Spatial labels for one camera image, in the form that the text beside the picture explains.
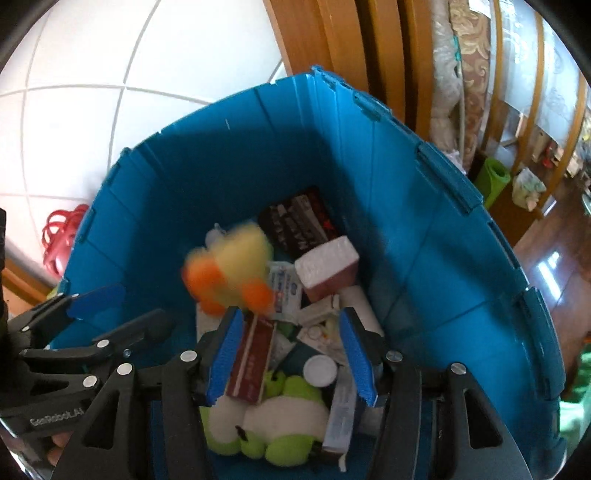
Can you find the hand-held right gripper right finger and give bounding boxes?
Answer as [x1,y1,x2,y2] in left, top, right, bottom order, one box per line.
[339,307,533,480]

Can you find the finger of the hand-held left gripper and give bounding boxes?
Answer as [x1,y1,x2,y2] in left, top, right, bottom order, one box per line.
[18,308,177,372]
[7,283,126,343]

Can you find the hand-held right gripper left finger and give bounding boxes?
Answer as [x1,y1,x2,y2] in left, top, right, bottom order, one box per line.
[50,307,244,480]

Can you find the yellow and orange plush toy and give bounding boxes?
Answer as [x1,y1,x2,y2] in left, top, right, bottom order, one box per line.
[181,222,276,319]

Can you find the blue plastic bin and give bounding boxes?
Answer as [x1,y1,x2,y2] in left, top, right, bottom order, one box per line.
[48,65,568,480]

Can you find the person's left hand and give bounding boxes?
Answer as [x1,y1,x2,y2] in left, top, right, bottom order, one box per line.
[46,431,77,467]

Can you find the red and white box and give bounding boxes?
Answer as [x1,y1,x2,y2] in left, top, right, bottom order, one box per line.
[225,316,279,403]

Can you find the white round lid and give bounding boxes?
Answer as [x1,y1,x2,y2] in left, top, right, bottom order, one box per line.
[302,355,339,388]

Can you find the long white box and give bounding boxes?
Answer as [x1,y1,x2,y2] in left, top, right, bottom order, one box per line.
[322,381,359,457]

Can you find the small white box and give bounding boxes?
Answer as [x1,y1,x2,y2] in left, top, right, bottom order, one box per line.
[297,295,342,326]

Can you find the red plastic toy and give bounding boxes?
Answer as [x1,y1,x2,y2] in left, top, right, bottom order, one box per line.
[42,204,89,278]

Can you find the green frog plush toy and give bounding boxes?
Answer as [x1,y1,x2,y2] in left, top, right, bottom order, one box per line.
[201,373,331,462]

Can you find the white and blue tube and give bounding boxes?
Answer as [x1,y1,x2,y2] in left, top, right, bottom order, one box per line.
[269,261,304,320]

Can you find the pink box with white top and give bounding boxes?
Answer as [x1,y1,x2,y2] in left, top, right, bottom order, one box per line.
[294,236,361,303]

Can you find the black box with red print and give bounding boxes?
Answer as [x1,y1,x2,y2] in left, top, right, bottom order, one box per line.
[257,185,341,256]

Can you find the green cloth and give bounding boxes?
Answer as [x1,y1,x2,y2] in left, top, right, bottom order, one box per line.
[560,344,591,418]

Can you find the green rolled mat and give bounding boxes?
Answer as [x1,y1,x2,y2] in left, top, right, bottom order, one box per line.
[475,158,511,209]

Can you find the white plastic bag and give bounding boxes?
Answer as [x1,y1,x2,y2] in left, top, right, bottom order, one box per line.
[512,167,547,212]

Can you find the floral patterned curtain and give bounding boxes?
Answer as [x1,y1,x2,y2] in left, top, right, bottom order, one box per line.
[431,0,491,172]

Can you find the wooden railing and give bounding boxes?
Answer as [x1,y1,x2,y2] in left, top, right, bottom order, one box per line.
[480,0,589,220]

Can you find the wooden door frame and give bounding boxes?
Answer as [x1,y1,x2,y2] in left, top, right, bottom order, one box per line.
[263,0,435,127]

